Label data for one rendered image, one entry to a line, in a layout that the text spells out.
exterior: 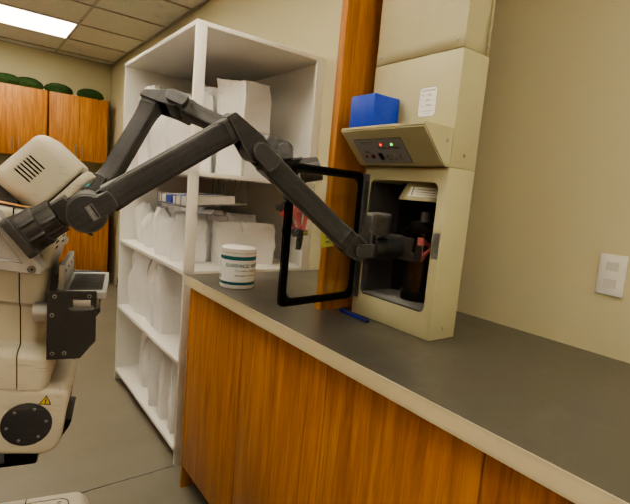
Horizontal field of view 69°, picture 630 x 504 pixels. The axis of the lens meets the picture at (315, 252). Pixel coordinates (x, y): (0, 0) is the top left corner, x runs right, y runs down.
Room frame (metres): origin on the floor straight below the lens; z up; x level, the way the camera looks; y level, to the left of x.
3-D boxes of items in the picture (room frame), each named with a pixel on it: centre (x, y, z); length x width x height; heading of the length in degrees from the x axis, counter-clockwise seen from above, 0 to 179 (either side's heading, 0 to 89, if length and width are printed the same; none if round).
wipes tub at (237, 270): (1.71, 0.28, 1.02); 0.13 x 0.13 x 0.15
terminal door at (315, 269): (1.35, -0.02, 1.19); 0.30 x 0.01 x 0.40; 134
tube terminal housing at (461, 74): (1.42, -0.33, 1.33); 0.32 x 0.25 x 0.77; 37
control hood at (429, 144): (1.31, -0.19, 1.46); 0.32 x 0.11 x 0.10; 37
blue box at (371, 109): (1.38, -0.14, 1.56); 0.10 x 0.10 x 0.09; 37
